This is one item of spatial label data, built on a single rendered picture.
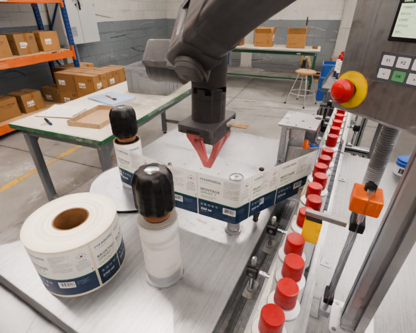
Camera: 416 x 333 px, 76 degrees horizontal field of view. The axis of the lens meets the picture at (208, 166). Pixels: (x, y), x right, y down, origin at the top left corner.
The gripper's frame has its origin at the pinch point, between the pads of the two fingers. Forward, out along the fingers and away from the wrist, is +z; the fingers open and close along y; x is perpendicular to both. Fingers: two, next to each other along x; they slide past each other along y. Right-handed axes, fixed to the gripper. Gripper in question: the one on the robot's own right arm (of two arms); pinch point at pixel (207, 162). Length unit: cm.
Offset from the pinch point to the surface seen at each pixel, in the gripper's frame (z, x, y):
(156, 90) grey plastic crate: 37, -121, -144
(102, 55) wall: 69, -463, -410
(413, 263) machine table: 35, 49, -31
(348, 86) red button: -15.0, 20.1, -8.3
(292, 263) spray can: 10.1, 19.0, 6.9
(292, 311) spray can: 13.8, 20.8, 12.4
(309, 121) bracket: 4.2, 13.0, -43.2
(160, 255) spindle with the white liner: 20.0, -6.6, 8.8
